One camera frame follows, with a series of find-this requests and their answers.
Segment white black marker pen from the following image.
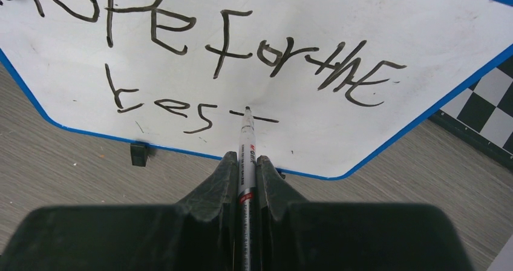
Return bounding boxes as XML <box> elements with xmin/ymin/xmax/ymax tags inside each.
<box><xmin>235</xmin><ymin>106</ymin><xmax>261</xmax><ymax>270</ymax></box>

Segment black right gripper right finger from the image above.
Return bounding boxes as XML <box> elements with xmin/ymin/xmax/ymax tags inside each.
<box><xmin>256</xmin><ymin>156</ymin><xmax>473</xmax><ymax>270</ymax></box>

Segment black white checkerboard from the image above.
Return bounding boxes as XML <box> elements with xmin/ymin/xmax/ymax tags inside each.
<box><xmin>429</xmin><ymin>57</ymin><xmax>512</xmax><ymax>171</ymax></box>

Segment blue framed whiteboard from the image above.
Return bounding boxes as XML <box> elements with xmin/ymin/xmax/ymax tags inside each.
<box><xmin>1</xmin><ymin>0</ymin><xmax>512</xmax><ymax>180</ymax></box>

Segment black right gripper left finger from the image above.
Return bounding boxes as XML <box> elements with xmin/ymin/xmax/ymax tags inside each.
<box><xmin>1</xmin><ymin>152</ymin><xmax>237</xmax><ymax>270</ymax></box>

